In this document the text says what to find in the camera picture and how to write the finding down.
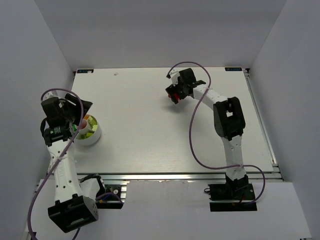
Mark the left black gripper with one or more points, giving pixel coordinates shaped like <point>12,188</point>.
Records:
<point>75,108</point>

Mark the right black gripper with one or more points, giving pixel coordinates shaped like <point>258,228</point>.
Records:
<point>175,91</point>

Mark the lime lego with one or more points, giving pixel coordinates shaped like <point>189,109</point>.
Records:
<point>95,127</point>
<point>92,122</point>

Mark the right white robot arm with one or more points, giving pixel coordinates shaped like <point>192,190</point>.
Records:
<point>228,120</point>

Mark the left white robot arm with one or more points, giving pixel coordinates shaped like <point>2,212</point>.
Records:
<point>75,199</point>

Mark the left blue table label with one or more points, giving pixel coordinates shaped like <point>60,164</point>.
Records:
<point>85,71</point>

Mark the blue table label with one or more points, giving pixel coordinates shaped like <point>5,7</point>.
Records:
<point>85,71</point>
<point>233,69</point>

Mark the white round divided container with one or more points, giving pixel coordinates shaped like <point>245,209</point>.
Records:
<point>88,129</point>

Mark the right blue table label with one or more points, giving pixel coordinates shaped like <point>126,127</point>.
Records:
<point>233,69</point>

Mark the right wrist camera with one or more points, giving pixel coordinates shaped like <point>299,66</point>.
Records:
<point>173,76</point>

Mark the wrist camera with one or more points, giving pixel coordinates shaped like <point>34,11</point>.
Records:
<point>173,76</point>
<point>50,94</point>

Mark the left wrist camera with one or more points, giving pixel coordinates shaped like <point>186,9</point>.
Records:
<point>50,94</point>

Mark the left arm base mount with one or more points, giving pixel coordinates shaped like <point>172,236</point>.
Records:
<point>106,196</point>

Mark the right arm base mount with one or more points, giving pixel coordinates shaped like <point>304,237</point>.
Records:
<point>222,199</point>

